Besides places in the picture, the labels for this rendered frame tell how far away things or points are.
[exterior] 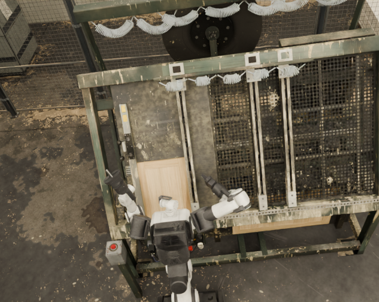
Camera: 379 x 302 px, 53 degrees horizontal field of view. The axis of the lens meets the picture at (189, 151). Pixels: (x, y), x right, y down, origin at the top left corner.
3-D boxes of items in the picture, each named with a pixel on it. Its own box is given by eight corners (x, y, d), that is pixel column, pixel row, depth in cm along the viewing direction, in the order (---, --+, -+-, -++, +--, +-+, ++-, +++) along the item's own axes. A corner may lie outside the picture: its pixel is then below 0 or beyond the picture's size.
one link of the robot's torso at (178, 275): (189, 293, 251) (185, 273, 244) (170, 295, 252) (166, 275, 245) (188, 264, 277) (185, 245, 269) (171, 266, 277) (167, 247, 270)
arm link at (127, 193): (121, 178, 261) (129, 189, 268) (112, 191, 255) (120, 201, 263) (133, 181, 254) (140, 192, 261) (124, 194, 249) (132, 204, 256)
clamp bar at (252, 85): (255, 207, 302) (261, 220, 278) (242, 54, 270) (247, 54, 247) (268, 205, 301) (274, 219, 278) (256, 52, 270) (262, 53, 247)
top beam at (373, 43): (82, 87, 278) (78, 89, 268) (79, 74, 275) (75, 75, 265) (387, 48, 269) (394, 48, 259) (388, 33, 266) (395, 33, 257)
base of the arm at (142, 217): (147, 238, 259) (147, 241, 248) (129, 235, 258) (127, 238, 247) (151, 216, 260) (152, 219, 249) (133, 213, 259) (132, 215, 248)
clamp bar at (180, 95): (190, 214, 304) (190, 228, 281) (169, 63, 273) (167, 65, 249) (202, 213, 303) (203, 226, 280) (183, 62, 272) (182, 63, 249)
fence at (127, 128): (140, 220, 306) (139, 222, 302) (120, 103, 281) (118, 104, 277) (146, 220, 305) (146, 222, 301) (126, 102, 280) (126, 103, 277)
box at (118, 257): (111, 266, 296) (105, 255, 283) (112, 251, 304) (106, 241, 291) (126, 264, 296) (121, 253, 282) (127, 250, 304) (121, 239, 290)
